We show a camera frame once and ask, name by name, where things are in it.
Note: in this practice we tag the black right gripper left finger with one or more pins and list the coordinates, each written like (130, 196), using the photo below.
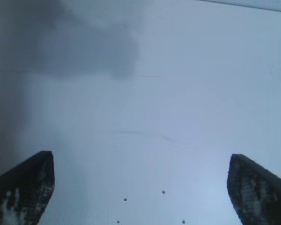
(23, 189)

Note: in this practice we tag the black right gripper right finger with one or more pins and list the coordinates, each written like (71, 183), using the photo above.
(255, 189)

